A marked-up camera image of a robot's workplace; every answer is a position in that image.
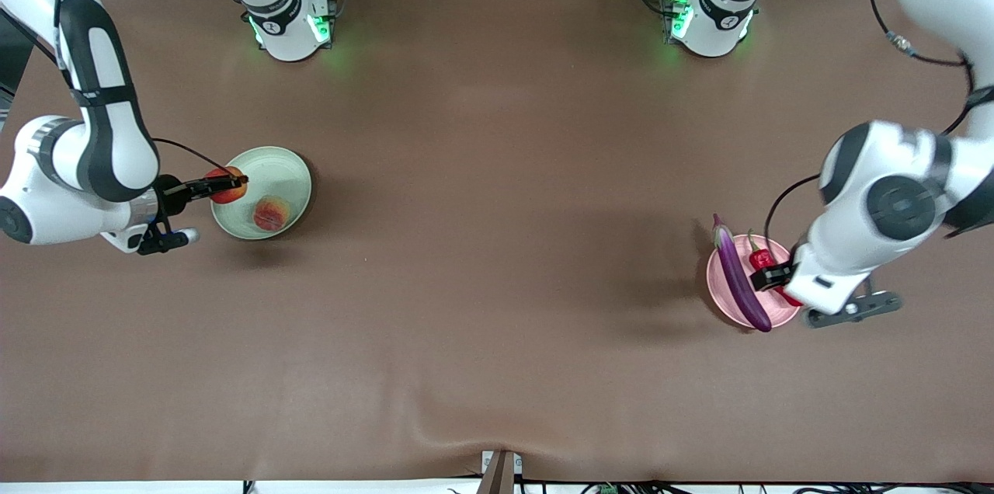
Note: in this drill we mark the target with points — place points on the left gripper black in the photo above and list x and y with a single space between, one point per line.
777 275

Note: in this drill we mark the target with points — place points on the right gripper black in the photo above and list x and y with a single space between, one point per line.
172 193

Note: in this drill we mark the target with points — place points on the red apple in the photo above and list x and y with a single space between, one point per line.
229 198

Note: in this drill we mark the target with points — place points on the red chili pepper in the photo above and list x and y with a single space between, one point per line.
761 257

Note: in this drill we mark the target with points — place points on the long purple eggplant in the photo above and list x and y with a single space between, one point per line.
738 276

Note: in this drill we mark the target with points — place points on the yellow pink peach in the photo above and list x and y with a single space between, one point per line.
272 214

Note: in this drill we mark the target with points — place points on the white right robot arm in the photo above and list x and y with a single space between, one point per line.
109 144

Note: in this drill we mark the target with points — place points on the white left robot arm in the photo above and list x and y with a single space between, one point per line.
893 199

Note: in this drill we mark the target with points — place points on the pink round plate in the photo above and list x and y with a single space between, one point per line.
718 284

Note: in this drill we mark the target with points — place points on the pale green round plate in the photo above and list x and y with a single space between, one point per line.
279 168

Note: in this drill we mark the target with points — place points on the brown table cloth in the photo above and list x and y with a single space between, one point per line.
497 362

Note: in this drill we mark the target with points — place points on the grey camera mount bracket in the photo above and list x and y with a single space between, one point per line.
499 472

